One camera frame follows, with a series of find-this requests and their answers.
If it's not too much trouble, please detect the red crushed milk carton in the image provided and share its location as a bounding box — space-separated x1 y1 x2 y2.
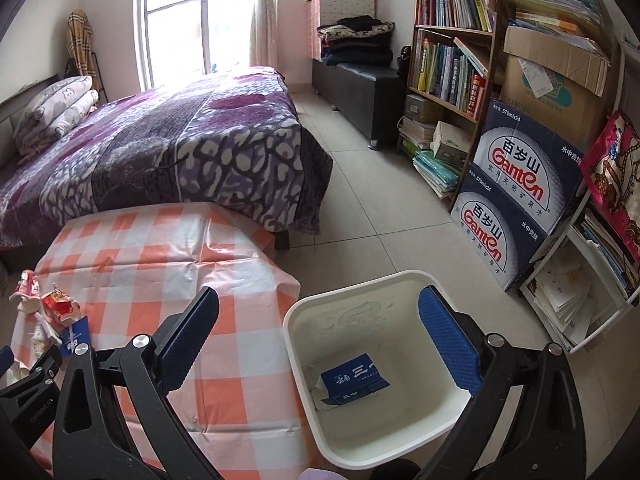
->
41 286 81 326

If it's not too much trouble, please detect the blue biscuit box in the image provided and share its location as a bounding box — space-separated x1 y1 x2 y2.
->
60 316 91 359

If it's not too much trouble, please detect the long blue tissue box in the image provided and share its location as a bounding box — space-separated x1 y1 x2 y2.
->
310 353 390 412

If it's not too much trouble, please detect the white foam strip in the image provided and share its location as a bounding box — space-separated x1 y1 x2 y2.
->
30 312 62 358

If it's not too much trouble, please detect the crushed red white paper cup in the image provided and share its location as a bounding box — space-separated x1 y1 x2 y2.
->
10 270 41 314

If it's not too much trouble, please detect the white plastic trash bin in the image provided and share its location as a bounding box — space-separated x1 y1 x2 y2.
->
283 270 472 470

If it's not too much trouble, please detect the orange white checkered tablecloth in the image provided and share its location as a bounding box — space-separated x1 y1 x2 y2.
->
8 200 321 480

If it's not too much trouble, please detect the lower Ganten water carton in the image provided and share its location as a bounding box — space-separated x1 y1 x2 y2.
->
450 166 551 290

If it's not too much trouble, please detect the ganten water carton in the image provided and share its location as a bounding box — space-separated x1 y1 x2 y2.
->
473 99 582 234
450 166 551 290

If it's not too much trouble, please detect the upper Ganten water carton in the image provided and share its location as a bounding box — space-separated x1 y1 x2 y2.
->
473 99 582 234

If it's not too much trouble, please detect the bed with purple blanket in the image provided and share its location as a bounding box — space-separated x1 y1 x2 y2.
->
1 67 333 250

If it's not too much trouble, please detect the folded floral quilt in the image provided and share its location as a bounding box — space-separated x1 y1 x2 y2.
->
13 75 99 159

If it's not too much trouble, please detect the dark bed headboard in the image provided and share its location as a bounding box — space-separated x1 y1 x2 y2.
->
0 75 60 122

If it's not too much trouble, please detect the black storage bench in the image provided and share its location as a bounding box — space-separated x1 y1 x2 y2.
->
311 60 405 150

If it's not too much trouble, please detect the brown cardboard box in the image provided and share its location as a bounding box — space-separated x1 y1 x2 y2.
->
500 25 620 153

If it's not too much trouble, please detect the wooden bookshelf with books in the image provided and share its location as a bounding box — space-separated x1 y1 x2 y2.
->
398 0 506 202

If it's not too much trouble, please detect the pile of folded clothes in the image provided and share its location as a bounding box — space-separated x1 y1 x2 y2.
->
317 15 396 68

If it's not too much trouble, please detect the plaid beige coat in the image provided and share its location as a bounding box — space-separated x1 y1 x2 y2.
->
65 9 101 91

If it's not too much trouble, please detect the pink curtain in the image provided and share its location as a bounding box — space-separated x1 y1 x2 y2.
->
250 0 278 68

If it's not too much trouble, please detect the window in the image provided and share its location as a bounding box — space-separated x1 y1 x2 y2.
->
134 0 255 89

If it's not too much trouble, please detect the pink checkered storage box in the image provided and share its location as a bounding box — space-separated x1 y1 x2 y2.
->
306 0 375 61

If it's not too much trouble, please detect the white wire rack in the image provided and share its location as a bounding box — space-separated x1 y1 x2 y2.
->
521 39 639 353

